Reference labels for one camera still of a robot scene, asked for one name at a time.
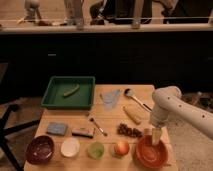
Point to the blue sponge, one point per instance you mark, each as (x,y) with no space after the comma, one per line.
(56,128)

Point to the white small bowl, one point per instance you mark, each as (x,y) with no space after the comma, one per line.
(70,147)

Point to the black office chair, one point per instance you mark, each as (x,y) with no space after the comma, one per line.
(16,122)

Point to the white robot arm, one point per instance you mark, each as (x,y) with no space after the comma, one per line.
(167,100)

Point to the orange bowl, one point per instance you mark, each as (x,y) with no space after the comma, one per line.
(149,155)

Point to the red yellow apple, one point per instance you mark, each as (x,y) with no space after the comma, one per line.
(121,148)

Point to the green small cup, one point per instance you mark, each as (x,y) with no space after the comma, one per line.
(95,150)

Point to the metal spoon black handle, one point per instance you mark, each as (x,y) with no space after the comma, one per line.
(130,94)

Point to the green plastic tray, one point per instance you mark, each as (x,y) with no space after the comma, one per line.
(80,100)

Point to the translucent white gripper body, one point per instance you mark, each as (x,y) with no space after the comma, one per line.
(158,120)

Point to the green pickle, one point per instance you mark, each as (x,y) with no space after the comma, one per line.
(72,91)

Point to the small brush wooden handle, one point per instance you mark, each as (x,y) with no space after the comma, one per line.
(99,128)

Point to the dark grape bunch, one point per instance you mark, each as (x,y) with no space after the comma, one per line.
(123,129)

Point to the dark maroon bowl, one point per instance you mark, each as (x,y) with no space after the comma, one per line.
(40,150)

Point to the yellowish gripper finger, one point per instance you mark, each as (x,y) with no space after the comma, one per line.
(156,135)

